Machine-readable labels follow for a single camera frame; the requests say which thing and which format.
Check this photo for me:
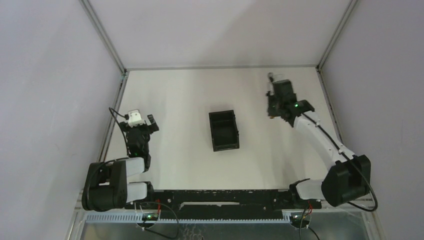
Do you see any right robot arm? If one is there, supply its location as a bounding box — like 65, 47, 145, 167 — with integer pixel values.
266, 75, 376, 208

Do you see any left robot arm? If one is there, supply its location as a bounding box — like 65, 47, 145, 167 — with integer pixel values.
81, 112, 159, 212

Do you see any black plastic bin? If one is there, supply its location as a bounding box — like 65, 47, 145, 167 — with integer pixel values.
208, 110, 240, 152

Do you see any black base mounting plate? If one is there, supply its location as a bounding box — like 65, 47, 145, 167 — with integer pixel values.
125, 189, 322, 219

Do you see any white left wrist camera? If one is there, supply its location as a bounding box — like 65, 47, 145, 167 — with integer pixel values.
127, 109, 146, 128

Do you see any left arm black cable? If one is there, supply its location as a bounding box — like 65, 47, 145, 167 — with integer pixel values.
108, 107, 131, 157

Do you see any aluminium frame rail back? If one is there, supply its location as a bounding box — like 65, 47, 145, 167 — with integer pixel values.
126, 64, 318, 72

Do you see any aluminium frame rail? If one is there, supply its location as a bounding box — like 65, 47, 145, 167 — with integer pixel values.
315, 0, 361, 143
126, 64, 318, 72
79, 0, 128, 162

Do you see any aluminium frame rail right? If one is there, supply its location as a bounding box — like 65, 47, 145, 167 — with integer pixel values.
315, 0, 361, 143

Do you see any white slotted cable duct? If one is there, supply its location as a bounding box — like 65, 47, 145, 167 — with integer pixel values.
84, 212, 292, 224

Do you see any aluminium frame rail left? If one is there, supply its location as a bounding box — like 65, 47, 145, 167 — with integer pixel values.
79, 0, 128, 162

